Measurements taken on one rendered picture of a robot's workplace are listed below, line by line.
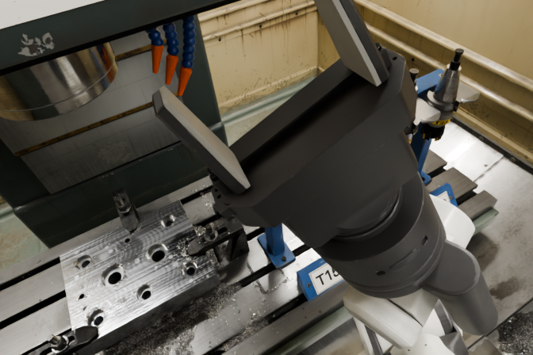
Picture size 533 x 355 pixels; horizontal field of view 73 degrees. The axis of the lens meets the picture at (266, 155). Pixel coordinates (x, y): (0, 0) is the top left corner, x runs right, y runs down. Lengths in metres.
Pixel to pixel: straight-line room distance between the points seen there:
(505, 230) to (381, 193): 1.01
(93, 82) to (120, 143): 0.70
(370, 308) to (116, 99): 0.90
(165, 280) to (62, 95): 0.48
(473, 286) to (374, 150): 0.12
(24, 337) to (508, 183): 1.29
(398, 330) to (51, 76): 0.41
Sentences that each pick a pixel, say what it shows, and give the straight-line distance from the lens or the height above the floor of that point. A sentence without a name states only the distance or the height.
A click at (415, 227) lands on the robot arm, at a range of 0.23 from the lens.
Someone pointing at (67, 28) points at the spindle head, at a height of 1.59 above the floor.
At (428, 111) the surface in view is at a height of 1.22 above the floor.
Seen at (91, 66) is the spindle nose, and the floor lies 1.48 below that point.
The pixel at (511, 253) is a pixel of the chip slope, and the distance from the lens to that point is 1.20.
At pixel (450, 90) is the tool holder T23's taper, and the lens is 0.79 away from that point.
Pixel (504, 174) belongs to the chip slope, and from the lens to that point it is 1.28.
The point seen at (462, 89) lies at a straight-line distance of 0.86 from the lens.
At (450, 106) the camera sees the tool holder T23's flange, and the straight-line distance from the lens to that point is 0.80.
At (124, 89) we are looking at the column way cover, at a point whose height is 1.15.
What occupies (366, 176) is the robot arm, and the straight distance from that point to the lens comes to 0.21.
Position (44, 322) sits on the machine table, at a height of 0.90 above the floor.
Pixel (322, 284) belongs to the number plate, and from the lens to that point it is 0.84.
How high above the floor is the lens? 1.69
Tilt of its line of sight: 46 degrees down
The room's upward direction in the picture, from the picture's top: 7 degrees counter-clockwise
